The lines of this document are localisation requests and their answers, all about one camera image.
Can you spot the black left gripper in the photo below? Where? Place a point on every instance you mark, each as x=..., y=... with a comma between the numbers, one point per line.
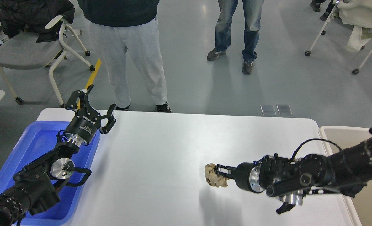
x=84, y=125

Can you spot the beige plastic bin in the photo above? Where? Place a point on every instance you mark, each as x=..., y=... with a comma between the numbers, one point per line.
x=360, y=207

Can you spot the cream garment on chair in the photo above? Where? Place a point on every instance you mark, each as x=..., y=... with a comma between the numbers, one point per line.
x=359, y=14

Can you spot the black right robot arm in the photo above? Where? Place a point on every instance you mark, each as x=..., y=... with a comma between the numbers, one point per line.
x=291, y=179

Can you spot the person in grey sweatpants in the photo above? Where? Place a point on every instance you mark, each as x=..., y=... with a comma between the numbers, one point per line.
x=118, y=27

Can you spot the person's feet far right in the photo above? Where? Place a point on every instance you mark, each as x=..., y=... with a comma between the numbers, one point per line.
x=316, y=7

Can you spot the left metal floor plate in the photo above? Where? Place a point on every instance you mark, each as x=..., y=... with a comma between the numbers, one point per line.
x=268, y=110

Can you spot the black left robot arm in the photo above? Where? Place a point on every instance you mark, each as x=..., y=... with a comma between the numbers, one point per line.
x=38, y=184

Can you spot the metal floor plate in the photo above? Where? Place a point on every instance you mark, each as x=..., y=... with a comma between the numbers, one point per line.
x=268, y=110
x=284, y=110

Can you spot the yellow floor tape strip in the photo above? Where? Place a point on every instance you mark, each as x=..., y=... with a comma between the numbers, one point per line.
x=93, y=74

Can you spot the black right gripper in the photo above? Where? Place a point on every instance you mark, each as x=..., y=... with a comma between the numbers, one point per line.
x=246, y=175

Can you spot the brown paper ball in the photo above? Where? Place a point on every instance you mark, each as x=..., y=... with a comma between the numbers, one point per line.
x=212, y=178

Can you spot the black jacket on chair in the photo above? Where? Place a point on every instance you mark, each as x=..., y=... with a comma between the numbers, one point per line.
x=15, y=15

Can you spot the white chair at right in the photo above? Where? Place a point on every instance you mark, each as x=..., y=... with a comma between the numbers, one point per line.
x=334, y=15

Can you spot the right metal floor plate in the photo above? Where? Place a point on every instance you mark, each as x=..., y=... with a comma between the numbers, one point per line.
x=284, y=110

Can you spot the grey chair with white frame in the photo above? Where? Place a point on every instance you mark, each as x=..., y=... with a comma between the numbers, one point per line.
x=23, y=52

